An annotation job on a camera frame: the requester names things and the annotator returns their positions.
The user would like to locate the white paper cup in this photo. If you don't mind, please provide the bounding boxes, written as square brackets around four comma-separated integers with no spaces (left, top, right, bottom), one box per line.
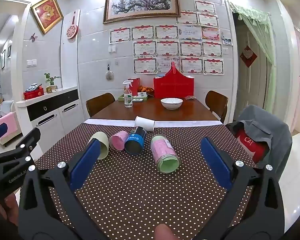
[134,116,156,132]

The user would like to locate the hanging grey brush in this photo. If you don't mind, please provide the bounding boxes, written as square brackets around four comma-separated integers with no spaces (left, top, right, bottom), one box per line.
[105,64,115,81]

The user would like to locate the red paper bag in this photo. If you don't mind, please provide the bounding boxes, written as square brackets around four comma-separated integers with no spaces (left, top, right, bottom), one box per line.
[128,78,140,97]

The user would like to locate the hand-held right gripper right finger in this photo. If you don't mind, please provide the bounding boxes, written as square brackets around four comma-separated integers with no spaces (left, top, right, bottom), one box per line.
[189,137,286,240]

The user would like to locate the person's left hand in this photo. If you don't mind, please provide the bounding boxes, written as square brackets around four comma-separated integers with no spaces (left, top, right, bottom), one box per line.
[0,193,20,223]

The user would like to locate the clear spray bottle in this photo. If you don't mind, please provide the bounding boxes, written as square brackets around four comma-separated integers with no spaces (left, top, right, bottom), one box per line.
[123,80,133,108]

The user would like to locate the red gift basket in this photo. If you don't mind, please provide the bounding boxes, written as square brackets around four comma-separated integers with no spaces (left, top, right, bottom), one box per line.
[153,62,195,99]

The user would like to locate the framed blossom painting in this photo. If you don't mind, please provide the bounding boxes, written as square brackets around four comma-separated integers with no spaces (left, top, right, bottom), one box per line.
[103,0,181,24]

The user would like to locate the blue and black cup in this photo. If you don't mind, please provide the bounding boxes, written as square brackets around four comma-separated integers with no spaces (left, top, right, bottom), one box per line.
[124,126,147,154]

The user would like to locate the green tray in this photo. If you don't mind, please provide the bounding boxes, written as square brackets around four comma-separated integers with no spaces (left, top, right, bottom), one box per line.
[118,93,148,102]

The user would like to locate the group of wall certificates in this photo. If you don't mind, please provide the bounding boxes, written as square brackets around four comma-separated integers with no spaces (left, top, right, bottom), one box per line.
[109,0,225,76]

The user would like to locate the light sofa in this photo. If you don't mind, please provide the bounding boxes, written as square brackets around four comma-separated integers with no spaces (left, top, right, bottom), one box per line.
[0,97,23,147]

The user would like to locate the red printed cloth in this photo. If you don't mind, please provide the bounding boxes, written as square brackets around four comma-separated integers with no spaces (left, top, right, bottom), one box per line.
[235,127,270,163]

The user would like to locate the red and gold framed picture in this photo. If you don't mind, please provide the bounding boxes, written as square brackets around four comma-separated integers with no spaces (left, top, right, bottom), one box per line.
[30,0,64,35]

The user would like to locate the person's right hand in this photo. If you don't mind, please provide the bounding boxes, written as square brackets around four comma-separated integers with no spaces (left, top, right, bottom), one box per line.
[154,224,178,240]

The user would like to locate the white and black sideboard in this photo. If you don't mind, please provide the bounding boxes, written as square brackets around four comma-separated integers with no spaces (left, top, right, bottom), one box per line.
[15,86,82,155]

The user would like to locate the brown wooden chair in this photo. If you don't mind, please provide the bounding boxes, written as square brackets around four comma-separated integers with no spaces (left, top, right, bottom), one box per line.
[86,92,116,117]
[205,90,229,124]

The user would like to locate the pink blanket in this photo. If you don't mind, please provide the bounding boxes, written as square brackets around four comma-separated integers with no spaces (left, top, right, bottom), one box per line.
[0,112,18,141]

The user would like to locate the white bowl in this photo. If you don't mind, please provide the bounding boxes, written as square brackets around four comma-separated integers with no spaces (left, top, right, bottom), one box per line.
[161,98,183,110]

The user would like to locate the grey jacket on chair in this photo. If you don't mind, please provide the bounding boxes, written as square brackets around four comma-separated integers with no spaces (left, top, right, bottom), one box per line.
[225,104,293,179]

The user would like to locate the red box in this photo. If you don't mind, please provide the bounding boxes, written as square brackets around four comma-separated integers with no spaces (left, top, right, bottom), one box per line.
[23,87,44,100]

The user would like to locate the pink and green cup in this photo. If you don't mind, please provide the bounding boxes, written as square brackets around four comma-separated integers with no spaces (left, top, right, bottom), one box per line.
[150,134,180,174]

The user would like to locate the cream cup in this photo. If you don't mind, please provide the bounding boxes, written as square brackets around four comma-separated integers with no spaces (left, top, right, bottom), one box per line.
[87,131,109,159]

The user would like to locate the green lace curtain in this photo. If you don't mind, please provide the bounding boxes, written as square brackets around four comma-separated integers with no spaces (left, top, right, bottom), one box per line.
[229,1,278,117]

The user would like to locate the red hanging ornament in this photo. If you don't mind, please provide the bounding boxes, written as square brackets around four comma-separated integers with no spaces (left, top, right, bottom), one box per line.
[66,9,79,40]

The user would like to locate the red diamond door decoration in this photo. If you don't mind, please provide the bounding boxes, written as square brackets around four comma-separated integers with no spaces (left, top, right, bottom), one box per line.
[240,45,257,68]

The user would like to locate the brown polka-dot tablecloth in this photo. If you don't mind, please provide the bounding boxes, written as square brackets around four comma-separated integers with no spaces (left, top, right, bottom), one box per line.
[35,122,259,240]

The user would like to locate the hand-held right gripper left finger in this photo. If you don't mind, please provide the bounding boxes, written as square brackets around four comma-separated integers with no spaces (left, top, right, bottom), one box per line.
[18,140,108,240]

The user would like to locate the white door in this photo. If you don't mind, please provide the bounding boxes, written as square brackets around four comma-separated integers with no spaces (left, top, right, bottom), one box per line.
[234,17,271,120]

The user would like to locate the small potted plant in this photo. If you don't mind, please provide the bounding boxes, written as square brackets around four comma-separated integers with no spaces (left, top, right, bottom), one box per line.
[44,73,61,93]

